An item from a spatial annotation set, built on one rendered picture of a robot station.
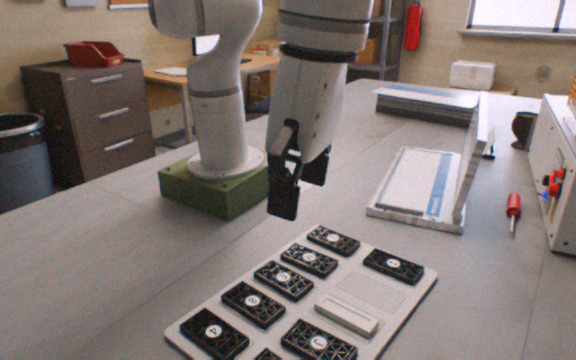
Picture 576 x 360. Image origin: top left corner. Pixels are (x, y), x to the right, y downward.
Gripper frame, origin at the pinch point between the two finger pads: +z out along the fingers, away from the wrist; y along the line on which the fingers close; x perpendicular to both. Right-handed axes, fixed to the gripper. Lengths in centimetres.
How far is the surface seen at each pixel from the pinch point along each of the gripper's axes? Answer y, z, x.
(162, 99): -251, 90, -220
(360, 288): -18.7, 25.1, 7.3
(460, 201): -45, 16, 20
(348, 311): -11.5, 24.3, 7.0
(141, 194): -34, 33, -53
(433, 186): -63, 22, 15
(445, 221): -46, 22, 19
